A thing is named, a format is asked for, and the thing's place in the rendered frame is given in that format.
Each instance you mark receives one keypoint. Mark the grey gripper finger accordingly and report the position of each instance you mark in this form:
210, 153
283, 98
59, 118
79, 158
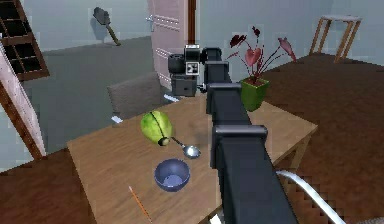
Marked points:
171, 98

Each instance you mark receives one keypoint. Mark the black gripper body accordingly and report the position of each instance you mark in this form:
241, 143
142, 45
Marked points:
182, 86

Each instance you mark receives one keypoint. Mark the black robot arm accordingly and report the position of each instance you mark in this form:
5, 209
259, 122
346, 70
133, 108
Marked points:
246, 166

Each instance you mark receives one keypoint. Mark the green lettuce head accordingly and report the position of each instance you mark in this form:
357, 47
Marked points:
155, 126

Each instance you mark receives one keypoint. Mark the grey chair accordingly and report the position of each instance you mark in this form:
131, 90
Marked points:
136, 95

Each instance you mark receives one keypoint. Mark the pink room door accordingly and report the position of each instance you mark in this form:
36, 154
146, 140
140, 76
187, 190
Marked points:
168, 36
16, 100

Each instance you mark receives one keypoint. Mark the silver spoon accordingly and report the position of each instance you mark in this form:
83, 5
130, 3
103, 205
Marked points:
191, 151

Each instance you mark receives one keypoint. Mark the red plant in green pot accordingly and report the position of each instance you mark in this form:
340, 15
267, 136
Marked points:
253, 95

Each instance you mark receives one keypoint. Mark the blue bowl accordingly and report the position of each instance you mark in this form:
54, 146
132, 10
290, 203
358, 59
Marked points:
171, 175

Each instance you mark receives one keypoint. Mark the brown wooden table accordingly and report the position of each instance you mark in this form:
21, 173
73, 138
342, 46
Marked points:
116, 166

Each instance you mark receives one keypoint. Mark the orange pencil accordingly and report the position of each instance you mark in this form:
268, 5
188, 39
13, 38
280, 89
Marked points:
140, 204

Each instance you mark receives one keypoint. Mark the dark brown wooden shelf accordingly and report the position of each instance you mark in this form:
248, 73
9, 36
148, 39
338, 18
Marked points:
31, 74

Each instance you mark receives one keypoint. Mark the white curved strip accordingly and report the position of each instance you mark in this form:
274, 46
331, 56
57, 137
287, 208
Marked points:
310, 191

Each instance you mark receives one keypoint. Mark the light wooden side table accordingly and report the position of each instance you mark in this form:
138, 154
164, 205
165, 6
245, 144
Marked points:
343, 18

